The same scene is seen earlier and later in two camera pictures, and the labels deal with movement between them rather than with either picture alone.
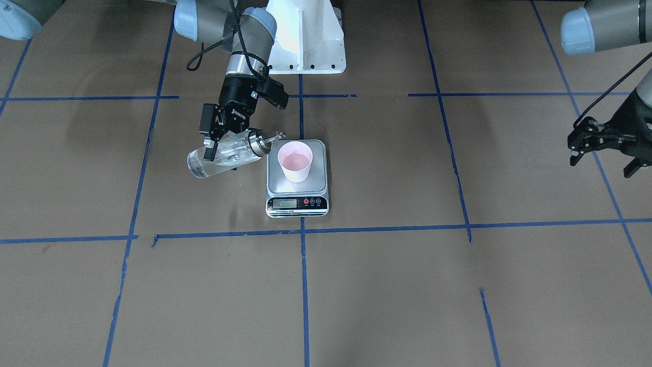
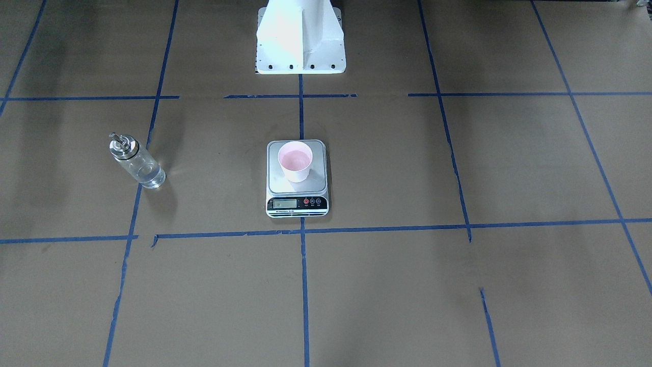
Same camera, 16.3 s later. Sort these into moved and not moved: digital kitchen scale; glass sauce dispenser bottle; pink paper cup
Moved: glass sauce dispenser bottle
Not moved: digital kitchen scale; pink paper cup
